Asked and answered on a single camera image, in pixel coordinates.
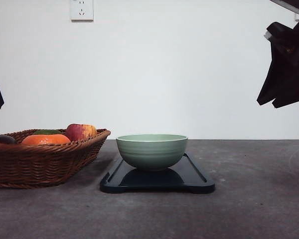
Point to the white wall socket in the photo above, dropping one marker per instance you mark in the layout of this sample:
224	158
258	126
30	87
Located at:
81	11

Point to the dark purple fruit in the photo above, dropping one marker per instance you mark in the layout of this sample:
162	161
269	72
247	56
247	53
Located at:
5	139

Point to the green lime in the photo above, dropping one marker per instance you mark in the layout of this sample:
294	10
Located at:
47	132

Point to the orange fruit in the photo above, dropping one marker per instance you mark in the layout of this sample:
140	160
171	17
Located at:
45	139

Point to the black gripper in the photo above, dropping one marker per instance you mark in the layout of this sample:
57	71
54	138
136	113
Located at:
284	51

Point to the brown wicker basket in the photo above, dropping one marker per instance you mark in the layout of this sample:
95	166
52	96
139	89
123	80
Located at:
44	157

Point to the dark teal tray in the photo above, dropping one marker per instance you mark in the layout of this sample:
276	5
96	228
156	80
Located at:
187	177

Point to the pale green bowl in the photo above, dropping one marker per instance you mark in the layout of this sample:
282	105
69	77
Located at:
151	151

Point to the red apple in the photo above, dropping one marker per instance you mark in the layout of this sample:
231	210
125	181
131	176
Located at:
76	131

